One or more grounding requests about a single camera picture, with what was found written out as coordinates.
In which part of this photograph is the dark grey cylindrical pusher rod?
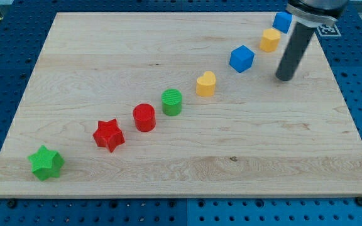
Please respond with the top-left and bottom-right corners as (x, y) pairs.
(275, 22), (315, 82)

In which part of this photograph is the blue cube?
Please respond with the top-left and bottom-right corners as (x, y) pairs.
(229, 45), (255, 73)

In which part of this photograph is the yellow hexagon block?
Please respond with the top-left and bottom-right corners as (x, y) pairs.
(260, 28), (281, 52)

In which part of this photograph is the blue block at top right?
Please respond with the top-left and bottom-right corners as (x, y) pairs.
(272, 12), (293, 34)

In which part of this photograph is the fiducial marker tag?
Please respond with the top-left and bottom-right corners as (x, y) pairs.
(317, 24), (341, 37)

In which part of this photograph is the yellow heart block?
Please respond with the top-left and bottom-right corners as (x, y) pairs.
(195, 71), (216, 97)

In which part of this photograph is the green cylinder block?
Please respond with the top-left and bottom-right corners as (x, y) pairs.
(162, 89), (182, 116)

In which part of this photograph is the wooden board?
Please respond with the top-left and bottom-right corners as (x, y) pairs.
(0, 13), (362, 198)

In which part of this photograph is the red cylinder block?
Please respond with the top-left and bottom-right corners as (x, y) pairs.
(133, 103), (156, 132)

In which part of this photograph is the black screw bottom right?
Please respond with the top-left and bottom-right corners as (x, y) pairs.
(354, 196), (362, 207)

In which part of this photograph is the black screw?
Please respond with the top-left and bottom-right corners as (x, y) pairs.
(6, 199), (17, 209)
(354, 196), (362, 207)

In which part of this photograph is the red star block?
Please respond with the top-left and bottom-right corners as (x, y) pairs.
(93, 119), (125, 153)

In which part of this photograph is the green star block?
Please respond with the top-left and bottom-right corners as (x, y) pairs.
(28, 145), (65, 181)

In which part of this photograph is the black screw bottom left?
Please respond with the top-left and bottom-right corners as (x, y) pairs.
(6, 199), (17, 209)

